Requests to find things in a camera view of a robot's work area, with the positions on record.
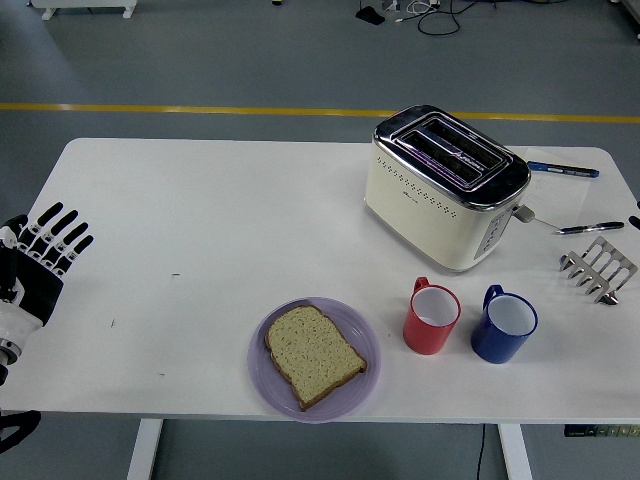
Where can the purple plastic plate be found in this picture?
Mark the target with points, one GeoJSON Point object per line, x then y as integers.
{"type": "Point", "coordinates": [362, 330]}

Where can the black foot pedal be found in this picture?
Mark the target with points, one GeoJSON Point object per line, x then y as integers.
{"type": "Point", "coordinates": [371, 15]}

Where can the yellow floor tape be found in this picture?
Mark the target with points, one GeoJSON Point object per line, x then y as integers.
{"type": "Point", "coordinates": [200, 109]}

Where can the cream and chrome toaster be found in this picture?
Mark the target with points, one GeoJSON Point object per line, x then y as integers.
{"type": "Point", "coordinates": [420, 220]}

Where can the metal toast rack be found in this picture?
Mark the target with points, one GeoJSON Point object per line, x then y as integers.
{"type": "Point", "coordinates": [602, 270]}

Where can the black table control panel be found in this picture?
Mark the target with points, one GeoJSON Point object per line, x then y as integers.
{"type": "Point", "coordinates": [600, 430]}

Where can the white furniture base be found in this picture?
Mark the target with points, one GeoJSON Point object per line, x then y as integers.
{"type": "Point", "coordinates": [85, 4]}

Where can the blue marker pen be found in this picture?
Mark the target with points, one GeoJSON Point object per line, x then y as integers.
{"type": "Point", "coordinates": [562, 169]}

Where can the blue enamel mug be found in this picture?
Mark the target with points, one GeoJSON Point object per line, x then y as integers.
{"type": "Point", "coordinates": [492, 347]}

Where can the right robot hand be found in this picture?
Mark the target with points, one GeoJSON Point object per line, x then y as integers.
{"type": "Point", "coordinates": [635, 221]}

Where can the red enamel mug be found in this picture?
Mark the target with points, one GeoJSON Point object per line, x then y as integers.
{"type": "Point", "coordinates": [425, 337]}

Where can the white table leg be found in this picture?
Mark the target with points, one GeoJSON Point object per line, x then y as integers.
{"type": "Point", "coordinates": [145, 450]}
{"type": "Point", "coordinates": [515, 450]}

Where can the brown bread slice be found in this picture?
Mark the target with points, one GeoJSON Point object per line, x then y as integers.
{"type": "Point", "coordinates": [312, 352]}

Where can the black ballpoint pen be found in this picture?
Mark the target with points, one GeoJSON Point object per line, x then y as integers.
{"type": "Point", "coordinates": [592, 228]}

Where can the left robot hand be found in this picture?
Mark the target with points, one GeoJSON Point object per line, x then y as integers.
{"type": "Point", "coordinates": [35, 290]}

